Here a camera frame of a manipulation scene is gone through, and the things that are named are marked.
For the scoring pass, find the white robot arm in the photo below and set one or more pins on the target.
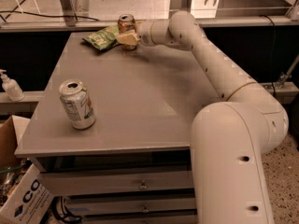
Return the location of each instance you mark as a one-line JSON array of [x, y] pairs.
[[228, 137]]

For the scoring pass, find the white green soda can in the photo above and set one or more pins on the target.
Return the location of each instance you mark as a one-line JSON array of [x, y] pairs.
[[77, 103]]

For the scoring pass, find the orange soda can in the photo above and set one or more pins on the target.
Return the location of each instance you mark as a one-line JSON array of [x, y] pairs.
[[126, 22]]

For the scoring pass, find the white pump bottle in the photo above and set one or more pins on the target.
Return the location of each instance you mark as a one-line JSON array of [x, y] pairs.
[[11, 87]]

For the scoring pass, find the top drawer knob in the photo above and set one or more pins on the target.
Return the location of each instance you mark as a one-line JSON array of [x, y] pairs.
[[143, 185]]

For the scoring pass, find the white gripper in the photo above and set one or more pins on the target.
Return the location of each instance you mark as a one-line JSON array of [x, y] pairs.
[[144, 34]]

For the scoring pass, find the drawer knob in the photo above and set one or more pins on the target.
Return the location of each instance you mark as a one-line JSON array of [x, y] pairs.
[[143, 185], [145, 209]]

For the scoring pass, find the green jalapeno chip bag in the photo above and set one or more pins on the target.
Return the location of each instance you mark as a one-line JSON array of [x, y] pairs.
[[103, 39]]

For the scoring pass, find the cardboard box with print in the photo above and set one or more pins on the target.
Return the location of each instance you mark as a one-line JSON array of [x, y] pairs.
[[24, 200]]

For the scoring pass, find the grey drawer cabinet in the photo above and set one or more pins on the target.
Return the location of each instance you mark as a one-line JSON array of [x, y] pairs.
[[144, 102]]

